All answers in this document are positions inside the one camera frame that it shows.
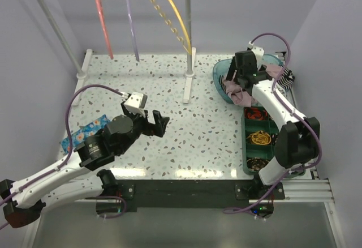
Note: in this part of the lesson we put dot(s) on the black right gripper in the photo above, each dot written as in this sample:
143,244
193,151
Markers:
232,71

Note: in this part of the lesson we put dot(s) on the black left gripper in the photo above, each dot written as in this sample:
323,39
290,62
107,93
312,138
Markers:
160,123

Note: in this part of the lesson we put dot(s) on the pink tank top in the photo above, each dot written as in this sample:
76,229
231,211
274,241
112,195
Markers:
238,95

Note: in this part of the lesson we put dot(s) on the pink plastic hanger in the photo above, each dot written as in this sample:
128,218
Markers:
104,28

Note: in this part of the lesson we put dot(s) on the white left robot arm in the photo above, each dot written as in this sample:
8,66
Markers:
81,174

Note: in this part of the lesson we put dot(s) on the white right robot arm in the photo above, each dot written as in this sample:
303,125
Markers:
298,140

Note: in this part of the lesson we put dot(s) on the grey white hanger rack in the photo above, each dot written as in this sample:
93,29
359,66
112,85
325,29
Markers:
185,40

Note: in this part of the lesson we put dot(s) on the purple plastic hanger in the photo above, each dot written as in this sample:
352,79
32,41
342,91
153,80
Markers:
132,30

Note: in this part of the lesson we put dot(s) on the teal plastic basket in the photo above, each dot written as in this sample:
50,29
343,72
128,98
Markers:
222,67

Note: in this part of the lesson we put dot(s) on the black white striped garment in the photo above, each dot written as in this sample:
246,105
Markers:
284,84

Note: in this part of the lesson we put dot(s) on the blue floral cloth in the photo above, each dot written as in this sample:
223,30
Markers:
88,130

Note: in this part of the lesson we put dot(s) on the green compartment tray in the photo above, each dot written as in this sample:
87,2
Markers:
260,137

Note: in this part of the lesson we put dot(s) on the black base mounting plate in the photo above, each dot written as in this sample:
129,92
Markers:
217,194

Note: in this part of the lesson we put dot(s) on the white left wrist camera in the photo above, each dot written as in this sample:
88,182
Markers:
136,103

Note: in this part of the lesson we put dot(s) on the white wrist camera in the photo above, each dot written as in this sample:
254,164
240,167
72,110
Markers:
136,103
258,52

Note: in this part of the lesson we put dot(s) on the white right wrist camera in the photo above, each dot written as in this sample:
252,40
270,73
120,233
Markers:
258,52

